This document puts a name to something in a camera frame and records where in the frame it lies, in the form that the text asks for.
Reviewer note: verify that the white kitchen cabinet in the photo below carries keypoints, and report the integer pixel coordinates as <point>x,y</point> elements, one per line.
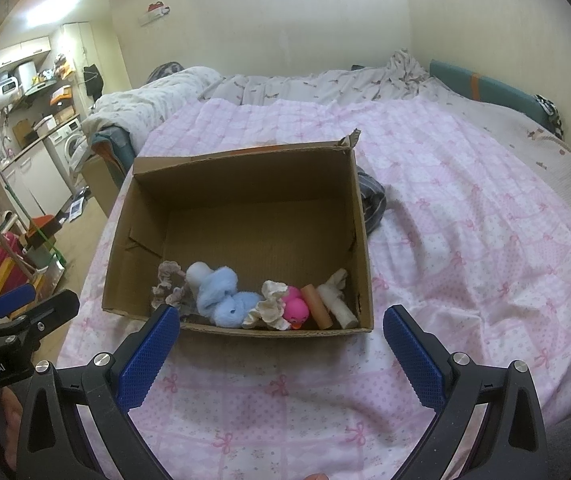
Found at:
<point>35,180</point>

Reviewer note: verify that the orange foam cylinder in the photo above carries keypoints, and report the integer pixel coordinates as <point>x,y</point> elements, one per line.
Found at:
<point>315,305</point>

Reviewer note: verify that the pink bow-print blanket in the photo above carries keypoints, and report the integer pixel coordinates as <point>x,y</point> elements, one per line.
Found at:
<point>465,260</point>

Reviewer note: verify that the white knotted cloth toy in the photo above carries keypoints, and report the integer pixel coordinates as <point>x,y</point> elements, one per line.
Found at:
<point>338,300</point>

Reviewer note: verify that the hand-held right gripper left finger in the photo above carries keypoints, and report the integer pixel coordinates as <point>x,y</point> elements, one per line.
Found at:
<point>150,355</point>

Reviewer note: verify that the white paper sheet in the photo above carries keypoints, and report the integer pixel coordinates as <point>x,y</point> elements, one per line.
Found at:
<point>76,208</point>

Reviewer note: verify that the dark grey pillow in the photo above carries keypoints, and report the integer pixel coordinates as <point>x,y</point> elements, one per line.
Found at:
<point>165,70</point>

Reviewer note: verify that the brown cardboard box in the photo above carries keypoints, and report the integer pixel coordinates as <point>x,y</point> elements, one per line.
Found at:
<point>245,220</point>

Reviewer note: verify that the dark striped cloth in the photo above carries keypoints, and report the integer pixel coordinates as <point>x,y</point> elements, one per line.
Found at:
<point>373,200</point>

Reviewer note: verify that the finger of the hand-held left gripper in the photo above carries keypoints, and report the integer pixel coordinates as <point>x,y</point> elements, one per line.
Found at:
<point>47,315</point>
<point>12,300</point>

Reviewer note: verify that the light blue plush toy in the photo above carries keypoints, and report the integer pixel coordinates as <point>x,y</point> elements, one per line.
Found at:
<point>225,305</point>

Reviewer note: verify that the brown ruffled scrunchie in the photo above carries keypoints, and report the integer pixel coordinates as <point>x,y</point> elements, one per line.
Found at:
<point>168,287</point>

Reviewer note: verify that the teal headboard cushion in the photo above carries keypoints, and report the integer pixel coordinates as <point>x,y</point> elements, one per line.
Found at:
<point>490,90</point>

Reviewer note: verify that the black hanging bag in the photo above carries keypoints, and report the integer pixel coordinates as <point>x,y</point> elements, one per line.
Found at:
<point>93,79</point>

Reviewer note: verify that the red suitcase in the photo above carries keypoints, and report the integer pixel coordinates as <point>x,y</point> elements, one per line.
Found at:
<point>0,265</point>

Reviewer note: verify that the white patterned duvet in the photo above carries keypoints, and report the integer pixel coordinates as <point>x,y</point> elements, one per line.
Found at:
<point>275,87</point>

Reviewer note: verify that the wall-mounted white holder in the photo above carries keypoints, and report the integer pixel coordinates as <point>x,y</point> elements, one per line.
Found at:
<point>154,12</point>

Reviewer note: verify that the cream ruffled scrunchie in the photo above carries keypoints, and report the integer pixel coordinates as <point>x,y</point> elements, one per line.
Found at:
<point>269,305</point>

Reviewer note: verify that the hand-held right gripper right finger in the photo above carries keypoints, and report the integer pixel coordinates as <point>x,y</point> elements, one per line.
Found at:
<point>413,355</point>

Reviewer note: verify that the black-white checked cloth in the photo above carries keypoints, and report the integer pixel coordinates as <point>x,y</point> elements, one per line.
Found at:
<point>550,115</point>

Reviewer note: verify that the white washing machine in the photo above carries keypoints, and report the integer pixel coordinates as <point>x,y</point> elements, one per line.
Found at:
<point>67,152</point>

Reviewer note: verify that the pink rubber duck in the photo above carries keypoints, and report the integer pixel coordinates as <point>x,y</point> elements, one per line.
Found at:
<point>295,310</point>

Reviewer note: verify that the small orange object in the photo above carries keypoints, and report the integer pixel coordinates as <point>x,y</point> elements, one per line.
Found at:
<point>316,476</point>

